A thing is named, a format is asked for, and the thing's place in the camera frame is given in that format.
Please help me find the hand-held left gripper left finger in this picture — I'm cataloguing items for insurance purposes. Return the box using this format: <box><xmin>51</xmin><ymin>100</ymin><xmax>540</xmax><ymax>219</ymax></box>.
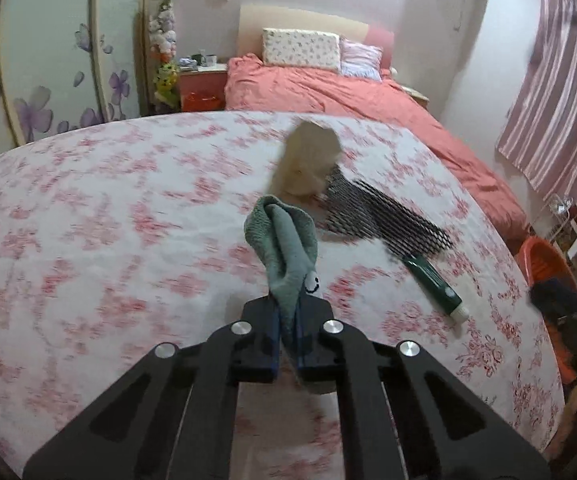
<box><xmin>22</xmin><ymin>297</ymin><xmax>282</xmax><ymax>480</ymax></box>

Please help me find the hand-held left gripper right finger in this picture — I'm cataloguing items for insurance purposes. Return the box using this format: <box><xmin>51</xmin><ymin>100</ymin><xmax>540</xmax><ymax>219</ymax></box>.
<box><xmin>296</xmin><ymin>295</ymin><xmax>552</xmax><ymax>480</ymax></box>

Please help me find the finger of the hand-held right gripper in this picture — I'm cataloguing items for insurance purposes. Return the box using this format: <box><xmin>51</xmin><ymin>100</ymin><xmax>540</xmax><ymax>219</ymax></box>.
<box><xmin>527</xmin><ymin>280</ymin><xmax>577</xmax><ymax>317</ymax></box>

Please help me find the red plastic basket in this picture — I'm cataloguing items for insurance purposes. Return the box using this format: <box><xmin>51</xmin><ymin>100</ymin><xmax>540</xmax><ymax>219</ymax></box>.
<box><xmin>516</xmin><ymin>237</ymin><xmax>577</xmax><ymax>386</ymax></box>

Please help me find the green sock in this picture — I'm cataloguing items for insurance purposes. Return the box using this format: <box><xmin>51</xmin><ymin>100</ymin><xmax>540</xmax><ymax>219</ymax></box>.
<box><xmin>245</xmin><ymin>195</ymin><xmax>337</xmax><ymax>395</ymax></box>

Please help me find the green tube with white cap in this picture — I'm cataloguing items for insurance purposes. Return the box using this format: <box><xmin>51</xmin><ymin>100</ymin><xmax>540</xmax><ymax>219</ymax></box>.
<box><xmin>401</xmin><ymin>254</ymin><xmax>469</xmax><ymax>323</ymax></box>

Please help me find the black plastic mesh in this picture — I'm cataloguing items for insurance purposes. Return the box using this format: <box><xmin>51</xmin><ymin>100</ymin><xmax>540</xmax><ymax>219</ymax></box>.
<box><xmin>319</xmin><ymin>165</ymin><xmax>454</xmax><ymax>261</ymax></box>

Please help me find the pink striped curtain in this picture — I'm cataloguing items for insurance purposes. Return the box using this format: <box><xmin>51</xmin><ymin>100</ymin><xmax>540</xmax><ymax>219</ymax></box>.
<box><xmin>496</xmin><ymin>0</ymin><xmax>577</xmax><ymax>201</ymax></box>

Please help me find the pale wooden nightstand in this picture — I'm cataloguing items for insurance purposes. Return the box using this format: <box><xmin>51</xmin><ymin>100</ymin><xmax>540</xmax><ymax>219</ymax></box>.
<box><xmin>401</xmin><ymin>85</ymin><xmax>430</xmax><ymax>107</ymax></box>

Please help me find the bed with coral duvet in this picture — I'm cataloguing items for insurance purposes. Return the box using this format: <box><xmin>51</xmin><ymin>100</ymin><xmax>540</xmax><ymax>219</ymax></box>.
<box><xmin>224</xmin><ymin>52</ymin><xmax>529</xmax><ymax>241</ymax></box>

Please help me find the red-fronted nightstand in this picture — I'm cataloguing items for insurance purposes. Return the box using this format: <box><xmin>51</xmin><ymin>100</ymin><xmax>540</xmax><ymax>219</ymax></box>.
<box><xmin>177</xmin><ymin>64</ymin><xmax>229</xmax><ymax>113</ymax></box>

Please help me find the pink striped pillow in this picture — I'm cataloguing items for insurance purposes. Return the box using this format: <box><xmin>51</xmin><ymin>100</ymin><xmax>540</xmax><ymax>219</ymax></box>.
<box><xmin>339</xmin><ymin>39</ymin><xmax>384</xmax><ymax>81</ymax></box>

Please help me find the white floral pillow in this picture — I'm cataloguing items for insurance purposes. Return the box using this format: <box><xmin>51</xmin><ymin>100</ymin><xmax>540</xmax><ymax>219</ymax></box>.
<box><xmin>262</xmin><ymin>27</ymin><xmax>342</xmax><ymax>72</ymax></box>

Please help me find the stack of plush toys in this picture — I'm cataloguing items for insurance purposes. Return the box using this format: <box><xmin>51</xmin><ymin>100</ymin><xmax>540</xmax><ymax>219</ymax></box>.
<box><xmin>148</xmin><ymin>0</ymin><xmax>182</xmax><ymax>108</ymax></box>

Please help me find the beige and pink headboard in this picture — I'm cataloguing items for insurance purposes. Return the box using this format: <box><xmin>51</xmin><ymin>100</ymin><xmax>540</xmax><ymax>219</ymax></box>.
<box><xmin>238</xmin><ymin>2</ymin><xmax>395</xmax><ymax>68</ymax></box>

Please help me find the wardrobe with purple flower doors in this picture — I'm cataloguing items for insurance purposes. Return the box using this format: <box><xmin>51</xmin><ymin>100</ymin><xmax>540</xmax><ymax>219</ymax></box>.
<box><xmin>0</xmin><ymin>0</ymin><xmax>149</xmax><ymax>166</ymax></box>

